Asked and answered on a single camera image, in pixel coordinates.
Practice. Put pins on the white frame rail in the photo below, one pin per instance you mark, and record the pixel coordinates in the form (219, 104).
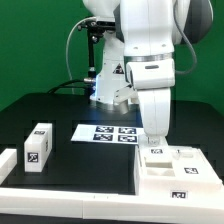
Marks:
(173, 207)
(8, 160)

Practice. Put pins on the white left frame rail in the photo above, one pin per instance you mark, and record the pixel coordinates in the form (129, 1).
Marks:
(8, 160)

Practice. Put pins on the small white door panel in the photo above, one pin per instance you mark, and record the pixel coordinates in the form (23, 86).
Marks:
(190, 164)

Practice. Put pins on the black camera stand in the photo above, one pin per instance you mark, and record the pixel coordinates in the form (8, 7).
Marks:
(95, 31)

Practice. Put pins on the tall white block with tag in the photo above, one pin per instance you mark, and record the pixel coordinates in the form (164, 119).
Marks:
(37, 147)

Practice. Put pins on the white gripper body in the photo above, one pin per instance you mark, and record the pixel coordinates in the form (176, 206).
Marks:
(155, 111)

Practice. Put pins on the white cabinet body box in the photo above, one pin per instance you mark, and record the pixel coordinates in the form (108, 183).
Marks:
(160, 182)

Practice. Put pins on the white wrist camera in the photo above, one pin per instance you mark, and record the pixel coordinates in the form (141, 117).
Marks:
(151, 75)

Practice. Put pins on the white panel with tag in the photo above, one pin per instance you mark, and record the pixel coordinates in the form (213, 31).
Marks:
(159, 155)

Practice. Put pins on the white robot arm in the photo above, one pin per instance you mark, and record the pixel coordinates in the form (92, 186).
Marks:
(140, 36)

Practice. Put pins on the white front frame rail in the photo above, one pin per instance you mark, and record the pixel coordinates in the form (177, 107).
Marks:
(173, 207)

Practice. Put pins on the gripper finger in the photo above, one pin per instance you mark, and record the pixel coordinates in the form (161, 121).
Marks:
(153, 141)

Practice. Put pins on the white marker sheet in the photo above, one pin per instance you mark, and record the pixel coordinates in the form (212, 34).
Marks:
(107, 134)

